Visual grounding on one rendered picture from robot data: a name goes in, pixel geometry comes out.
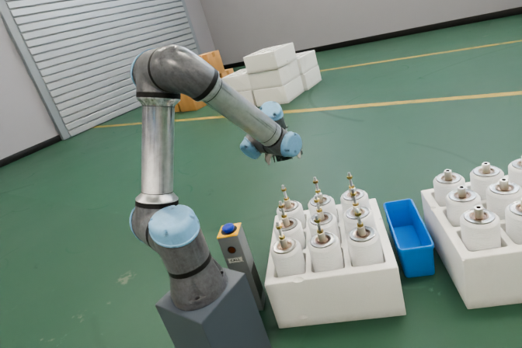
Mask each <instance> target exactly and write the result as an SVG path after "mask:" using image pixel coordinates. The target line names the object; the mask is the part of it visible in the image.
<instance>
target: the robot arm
mask: <svg viewBox="0 0 522 348"><path fill-rule="evenodd" d="M130 76H131V79H132V81H133V83H134V84H135V86H136V99H137V100H138V101H139V102H140V103H141V105H142V138H141V193H140V194H139V195H138V196H137V197H136V198H135V208H134V209H133V210H132V211H131V213H130V229H131V231H132V232H133V233H134V235H135V236H136V238H137V239H138V240H140V241H141V242H143V243H145V244H146V245H148V246H149V247H150V248H152V249H153V250H155V251H156V252H157V253H158V254H159V255H160V256H161V258H162V261H163V263H164V265H165V268H166V269H167V271H168V274H169V281H170V295H171V298H172V301H173V303H174V305H175V306H176V307H177V308H179V309H181V310H184V311H192V310H197V309H200V308H203V307H205V306H207V305H209V304H211V303H212V302H214V301H215V300H216V299H218V298H219V297H220V296H221V294H222V293H223V292H224V290H225V288H226V286H227V282H228V279H227V277H226V274H225V271H224V269H223V268H222V267H221V266H220V265H219V263H218V262H217V261H216V260H215V259H214V258H213V257H212V256H211V253H210V250H209V248H208V246H207V243H206V240H205V238H204V235H203V232H202V230H201V228H200V222H199V220H198V218H197V216H196V215H195V214H194V212H193V210H192V209H191V208H190V207H188V206H185V205H181V204H179V198H178V197H177V196H176V195H175V194H174V192H173V163H174V125H175V106H176V104H177V103H178V102H179V101H180V97H181V93H182V94H184V95H186V96H189V97H190V98H191V99H193V100H195V101H196V102H200V101H203V102H204V103H206V104H207V105H208V106H210V107H211V108H212V109H214V110H216V111H217V112H218V113H220V114H221V115H222V116H223V117H225V118H226V119H228V120H230V121H231V122H232V123H233V124H235V125H236V126H237V127H239V128H241V129H242V130H243V131H244V132H246V133H247V135H246V136H245V137H244V140H243V141H242V143H241V144H240V149H241V151H242V152H243V153H244V154H245V155H247V156H248V157H250V158H252V159H257V158H258V157H259V156H260V155H261V154H262V153H265V155H264V158H265V161H266V162H267V164H268V165H270V160H271V157H272V156H273V160H274V162H275V158H274V156H276V159H277V161H278V162H279V161H284V160H288V159H291V158H292V157H294V156H297V157H298V158H301V154H302V155H303V152H302V149H301V147H302V140H301V137H300V135H299V134H297V133H294V132H292V131H289V132H288V131H287V128H288V126H286V124H285V120H284V112H283V110H282V108H281V106H280V104H279V103H277V102H274V101H268V102H265V103H264V104H263V105H261V107H260V108H259V109H258V108H257V107H256V106H254V105H253V104H252V103H251V102H250V101H248V100H247V99H246V98H245V97H244V96H242V95H241V94H240V93H239V92H237V91H236V90H235V89H233V88H232V87H231V86H230V85H229V84H228V83H226V82H225V81H224V80H222V79H221V78H220V75H219V71H218V70H217V69H215V68H214V67H212V66H211V65H210V64H209V63H207V62H206V61H205V60H204V59H203V58H201V57H200V56H198V55H197V54H195V53H194V52H192V51H191V50H188V49H187V48H185V47H182V46H179V45H175V44H168V45H165V46H162V47H157V48H152V49H148V50H145V51H143V52H142V53H140V54H139V55H138V56H137V57H136V58H135V59H134V61H133V63H132V65H131V68H130ZM292 159H293V158H292Z"/></svg>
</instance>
